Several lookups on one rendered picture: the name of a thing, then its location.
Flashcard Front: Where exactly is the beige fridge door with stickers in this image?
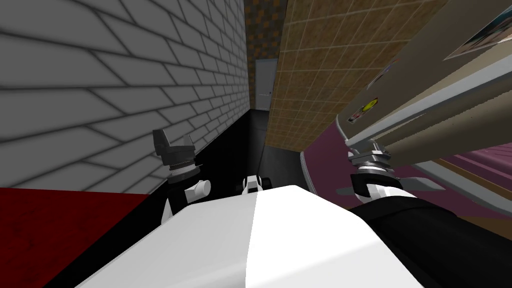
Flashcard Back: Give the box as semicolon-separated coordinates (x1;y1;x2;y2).
335;0;512;139

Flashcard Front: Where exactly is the beige fridge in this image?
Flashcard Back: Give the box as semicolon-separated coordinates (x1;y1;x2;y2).
335;0;512;219

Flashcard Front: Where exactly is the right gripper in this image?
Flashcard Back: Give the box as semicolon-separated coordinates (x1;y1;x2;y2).
346;139;395;166

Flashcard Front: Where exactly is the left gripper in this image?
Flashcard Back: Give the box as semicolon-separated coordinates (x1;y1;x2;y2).
152;129;198;168

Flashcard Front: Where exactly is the grey fridge handle bar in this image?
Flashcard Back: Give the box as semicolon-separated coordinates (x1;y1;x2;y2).
335;63;512;150

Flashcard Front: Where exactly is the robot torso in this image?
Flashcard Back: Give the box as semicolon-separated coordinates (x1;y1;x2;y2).
75;174;426;288

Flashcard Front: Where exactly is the grey room door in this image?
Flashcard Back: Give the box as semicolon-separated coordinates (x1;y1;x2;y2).
254;58;279;112

